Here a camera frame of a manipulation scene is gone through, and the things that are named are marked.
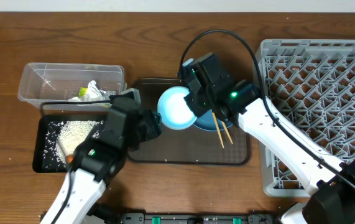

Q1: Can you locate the light blue bowl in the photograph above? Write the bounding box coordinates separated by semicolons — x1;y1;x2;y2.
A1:
157;86;197;130

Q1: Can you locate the brown serving tray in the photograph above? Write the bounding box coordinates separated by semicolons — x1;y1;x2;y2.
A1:
128;78;251;166

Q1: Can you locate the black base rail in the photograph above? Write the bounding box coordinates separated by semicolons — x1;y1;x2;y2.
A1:
116;212;280;224

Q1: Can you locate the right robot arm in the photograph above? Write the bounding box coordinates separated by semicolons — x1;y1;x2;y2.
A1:
178;54;355;223

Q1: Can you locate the black plastic tray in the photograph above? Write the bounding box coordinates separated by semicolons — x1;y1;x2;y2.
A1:
32;114;126;174

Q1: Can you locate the clear plastic bin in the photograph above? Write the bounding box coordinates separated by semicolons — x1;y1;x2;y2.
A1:
17;63;126;108

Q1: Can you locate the wooden chopstick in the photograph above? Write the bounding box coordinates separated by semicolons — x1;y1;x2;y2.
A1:
211;111;224;149
222;121;233;144

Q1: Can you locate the green snack wrapper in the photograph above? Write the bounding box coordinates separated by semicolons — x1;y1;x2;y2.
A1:
78;87;87;98

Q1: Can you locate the orange carrot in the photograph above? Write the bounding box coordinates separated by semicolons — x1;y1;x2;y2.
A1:
66;155;73;164

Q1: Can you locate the white napkin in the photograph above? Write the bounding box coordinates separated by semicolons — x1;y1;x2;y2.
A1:
68;80;117;102

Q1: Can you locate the spilled white rice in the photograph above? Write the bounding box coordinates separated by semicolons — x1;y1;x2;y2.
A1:
41;120;104;172

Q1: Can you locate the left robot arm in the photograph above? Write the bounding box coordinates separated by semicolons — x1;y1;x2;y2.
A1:
41;96;162;223

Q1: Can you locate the grey dishwasher rack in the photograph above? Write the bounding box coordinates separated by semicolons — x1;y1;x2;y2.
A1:
252;39;355;198

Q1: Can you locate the dark blue plate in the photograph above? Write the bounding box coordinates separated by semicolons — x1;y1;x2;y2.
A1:
193;110;233;132

